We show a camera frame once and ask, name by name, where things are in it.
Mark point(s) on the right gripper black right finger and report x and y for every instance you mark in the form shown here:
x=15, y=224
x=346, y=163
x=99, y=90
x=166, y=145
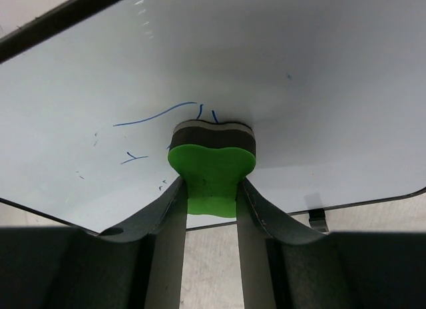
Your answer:
x=285, y=264

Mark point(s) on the black-framed whiteboard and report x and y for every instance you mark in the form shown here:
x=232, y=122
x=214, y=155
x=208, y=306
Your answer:
x=333, y=89

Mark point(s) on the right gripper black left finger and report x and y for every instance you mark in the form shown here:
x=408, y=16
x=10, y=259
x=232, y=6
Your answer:
x=136, y=263

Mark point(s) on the green bone-shaped eraser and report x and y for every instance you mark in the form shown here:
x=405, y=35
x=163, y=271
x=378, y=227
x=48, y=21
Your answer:
x=212, y=159

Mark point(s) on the black wire whiteboard stand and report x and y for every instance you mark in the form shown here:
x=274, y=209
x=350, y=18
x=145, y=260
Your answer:
x=316, y=212

